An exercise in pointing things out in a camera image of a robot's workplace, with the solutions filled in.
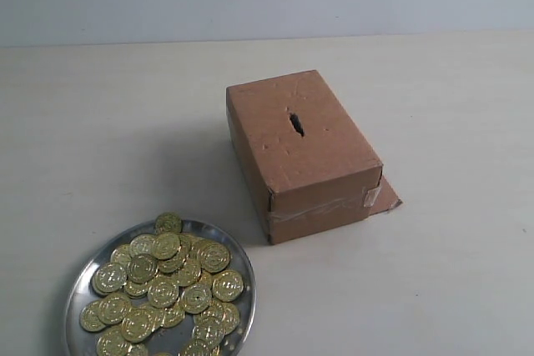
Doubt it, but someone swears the brown cardboard slotted box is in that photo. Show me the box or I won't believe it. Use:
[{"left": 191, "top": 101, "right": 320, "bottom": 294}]
[{"left": 226, "top": 70, "right": 402, "bottom": 244}]

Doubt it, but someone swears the gold coin upper right pile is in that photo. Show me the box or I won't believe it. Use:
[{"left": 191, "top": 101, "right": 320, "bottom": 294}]
[{"left": 199, "top": 243, "right": 231, "bottom": 273}]

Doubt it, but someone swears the gold coin on plate rim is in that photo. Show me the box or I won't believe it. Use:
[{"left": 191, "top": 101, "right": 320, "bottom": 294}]
[{"left": 154, "top": 212, "right": 183, "bottom": 234}]

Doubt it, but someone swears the gold coin right of pile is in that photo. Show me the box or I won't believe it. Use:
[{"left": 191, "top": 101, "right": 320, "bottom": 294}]
[{"left": 212, "top": 269, "right": 244, "bottom": 302}]

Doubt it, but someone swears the gold coin of pile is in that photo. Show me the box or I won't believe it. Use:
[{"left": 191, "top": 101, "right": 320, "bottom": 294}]
[
  {"left": 151, "top": 232, "right": 180, "bottom": 260},
  {"left": 92, "top": 262, "right": 128, "bottom": 293},
  {"left": 192, "top": 316, "right": 225, "bottom": 348},
  {"left": 212, "top": 269, "right": 244, "bottom": 302}
]

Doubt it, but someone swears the gold coin top of pile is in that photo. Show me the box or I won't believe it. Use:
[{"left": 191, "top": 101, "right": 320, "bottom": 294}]
[{"left": 151, "top": 232, "right": 180, "bottom": 260}]

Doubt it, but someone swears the round silver metal plate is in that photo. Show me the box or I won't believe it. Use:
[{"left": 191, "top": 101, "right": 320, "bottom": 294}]
[{"left": 62, "top": 219, "right": 256, "bottom": 355}]

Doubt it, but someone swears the gold coin with hole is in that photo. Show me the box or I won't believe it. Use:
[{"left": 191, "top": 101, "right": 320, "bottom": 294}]
[{"left": 180, "top": 283, "right": 212, "bottom": 314}]

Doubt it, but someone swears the gold coin pile centre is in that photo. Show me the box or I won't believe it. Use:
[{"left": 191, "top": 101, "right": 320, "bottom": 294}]
[{"left": 147, "top": 277, "right": 179, "bottom": 308}]

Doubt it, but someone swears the gold coin bottom of pile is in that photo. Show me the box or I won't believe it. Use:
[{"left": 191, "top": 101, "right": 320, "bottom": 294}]
[{"left": 192, "top": 316, "right": 225, "bottom": 348}]

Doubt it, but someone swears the gold coin left of pile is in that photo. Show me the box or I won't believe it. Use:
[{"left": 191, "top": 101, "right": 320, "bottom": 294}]
[{"left": 92, "top": 262, "right": 128, "bottom": 293}]

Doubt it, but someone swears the gold coin lower left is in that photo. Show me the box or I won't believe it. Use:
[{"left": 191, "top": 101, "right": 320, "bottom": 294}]
[{"left": 98, "top": 293, "right": 132, "bottom": 325}]

